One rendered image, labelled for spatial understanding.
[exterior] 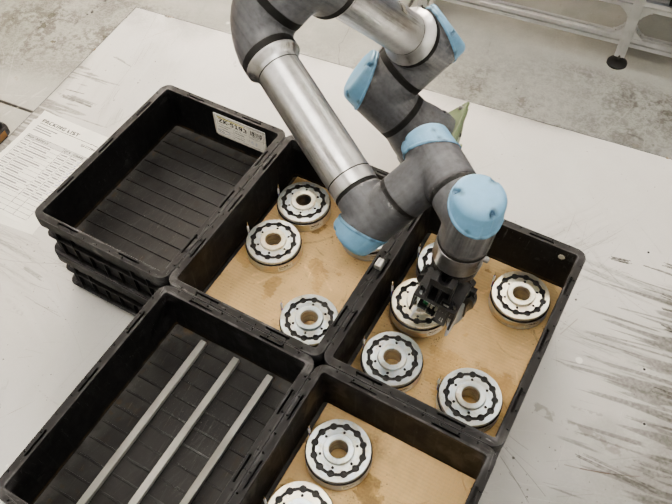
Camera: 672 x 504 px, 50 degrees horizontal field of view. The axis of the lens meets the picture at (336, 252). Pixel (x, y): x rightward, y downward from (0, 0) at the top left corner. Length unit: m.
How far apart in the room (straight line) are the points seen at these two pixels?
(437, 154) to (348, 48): 2.13
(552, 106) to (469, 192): 2.03
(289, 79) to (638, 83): 2.19
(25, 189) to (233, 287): 0.64
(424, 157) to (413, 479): 0.49
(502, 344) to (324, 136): 0.48
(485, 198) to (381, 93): 0.62
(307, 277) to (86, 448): 0.47
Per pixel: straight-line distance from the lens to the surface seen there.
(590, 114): 2.97
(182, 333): 1.31
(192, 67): 1.98
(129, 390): 1.28
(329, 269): 1.35
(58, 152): 1.84
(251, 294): 1.33
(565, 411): 1.41
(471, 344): 1.28
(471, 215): 0.94
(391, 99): 1.53
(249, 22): 1.19
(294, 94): 1.14
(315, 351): 1.15
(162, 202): 1.49
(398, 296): 1.26
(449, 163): 1.01
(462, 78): 3.01
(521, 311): 1.30
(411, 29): 1.42
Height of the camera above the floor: 1.94
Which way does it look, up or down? 54 degrees down
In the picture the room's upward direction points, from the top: 1 degrees counter-clockwise
